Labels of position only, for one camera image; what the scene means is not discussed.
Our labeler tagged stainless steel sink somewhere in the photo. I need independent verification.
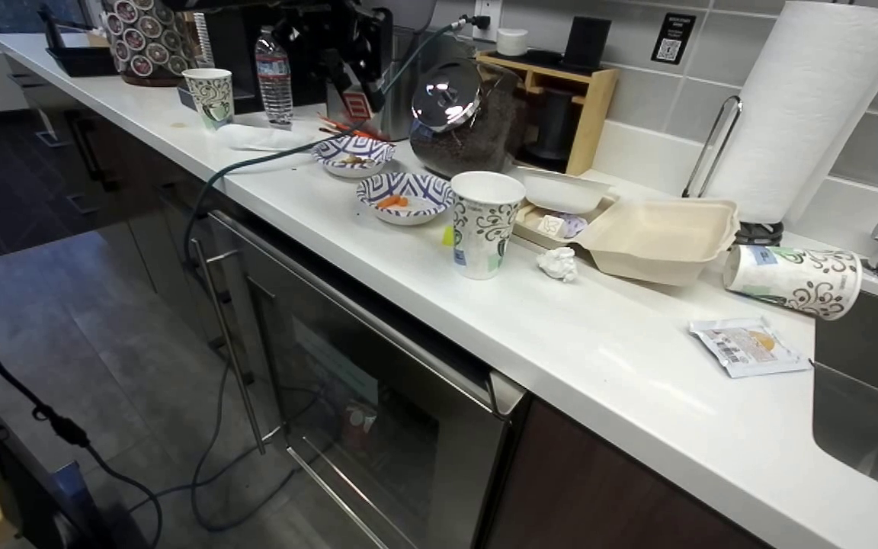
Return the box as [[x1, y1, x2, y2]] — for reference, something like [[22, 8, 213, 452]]
[[815, 293, 878, 481]]

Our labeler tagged blue patterned bowl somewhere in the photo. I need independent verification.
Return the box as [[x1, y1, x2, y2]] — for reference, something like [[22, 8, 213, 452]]
[[356, 167, 452, 227], [313, 133, 392, 180]]

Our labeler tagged upright patterned paper cup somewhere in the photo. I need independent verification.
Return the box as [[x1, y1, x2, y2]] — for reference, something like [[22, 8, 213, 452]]
[[452, 171, 528, 277]]

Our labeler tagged black wall sign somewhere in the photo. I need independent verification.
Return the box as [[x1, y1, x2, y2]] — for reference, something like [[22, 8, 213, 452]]
[[652, 11, 695, 64]]

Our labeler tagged chrome paper towel holder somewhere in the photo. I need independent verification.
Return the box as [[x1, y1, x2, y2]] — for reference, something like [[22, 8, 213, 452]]
[[682, 95, 744, 199]]

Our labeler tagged white wall outlet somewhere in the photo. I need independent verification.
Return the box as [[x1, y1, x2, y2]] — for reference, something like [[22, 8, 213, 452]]
[[473, 0, 504, 35]]

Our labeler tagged white napkin on counter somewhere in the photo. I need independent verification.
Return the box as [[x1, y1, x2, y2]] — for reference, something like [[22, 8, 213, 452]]
[[216, 125, 300, 151]]

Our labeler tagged crumpled white paper ball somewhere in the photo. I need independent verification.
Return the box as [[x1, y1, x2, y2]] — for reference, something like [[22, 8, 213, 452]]
[[536, 248, 579, 282]]

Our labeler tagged flat snack packet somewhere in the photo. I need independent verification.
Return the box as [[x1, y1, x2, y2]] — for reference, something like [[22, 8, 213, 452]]
[[688, 317, 810, 379]]

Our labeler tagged white shallow dish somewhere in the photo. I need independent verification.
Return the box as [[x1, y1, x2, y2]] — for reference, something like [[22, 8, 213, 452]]
[[522, 175, 607, 214]]

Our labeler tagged black floor cable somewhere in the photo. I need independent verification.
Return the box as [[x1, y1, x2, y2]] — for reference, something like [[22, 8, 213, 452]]
[[0, 293, 169, 549]]

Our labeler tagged white paper towel roll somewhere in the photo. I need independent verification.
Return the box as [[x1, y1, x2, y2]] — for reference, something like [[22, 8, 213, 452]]
[[704, 3, 878, 223]]

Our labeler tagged wooden shelf rack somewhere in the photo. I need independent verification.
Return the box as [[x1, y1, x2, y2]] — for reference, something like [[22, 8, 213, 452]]
[[476, 52, 618, 176]]

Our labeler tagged stainless steel dishwasher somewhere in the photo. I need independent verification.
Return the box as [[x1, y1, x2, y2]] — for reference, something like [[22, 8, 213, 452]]
[[190, 209, 525, 549]]

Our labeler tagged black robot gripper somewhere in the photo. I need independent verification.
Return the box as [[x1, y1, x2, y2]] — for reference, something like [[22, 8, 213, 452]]
[[320, 6, 392, 133]]

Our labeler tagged far blue patterned bowl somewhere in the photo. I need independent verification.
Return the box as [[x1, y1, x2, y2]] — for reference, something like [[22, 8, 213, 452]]
[[313, 133, 392, 180]]

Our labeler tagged near blue patterned bowl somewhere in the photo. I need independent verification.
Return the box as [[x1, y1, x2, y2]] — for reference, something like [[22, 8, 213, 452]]
[[356, 167, 452, 227]]

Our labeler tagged beige takeout clamshell box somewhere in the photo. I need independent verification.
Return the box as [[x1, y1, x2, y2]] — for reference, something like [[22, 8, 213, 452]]
[[573, 199, 737, 286]]

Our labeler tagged tipped patterned paper cup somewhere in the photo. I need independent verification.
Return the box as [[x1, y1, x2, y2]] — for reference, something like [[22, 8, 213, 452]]
[[722, 244, 863, 319]]

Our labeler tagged far patterned paper cup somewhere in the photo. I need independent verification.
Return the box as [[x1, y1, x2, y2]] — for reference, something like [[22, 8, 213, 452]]
[[184, 68, 236, 127]]

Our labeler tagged clear plastic water bottle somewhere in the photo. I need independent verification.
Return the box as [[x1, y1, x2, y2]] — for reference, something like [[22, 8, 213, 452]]
[[254, 25, 293, 127]]

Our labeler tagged black knife block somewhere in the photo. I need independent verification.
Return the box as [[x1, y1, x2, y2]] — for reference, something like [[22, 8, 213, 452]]
[[40, 6, 117, 76]]

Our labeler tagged patterned ceramic jar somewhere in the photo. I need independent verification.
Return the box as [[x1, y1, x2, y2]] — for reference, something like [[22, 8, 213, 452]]
[[101, 0, 196, 85]]

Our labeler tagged black power cable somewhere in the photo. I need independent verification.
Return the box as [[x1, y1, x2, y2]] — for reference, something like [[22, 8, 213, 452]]
[[179, 11, 491, 534]]

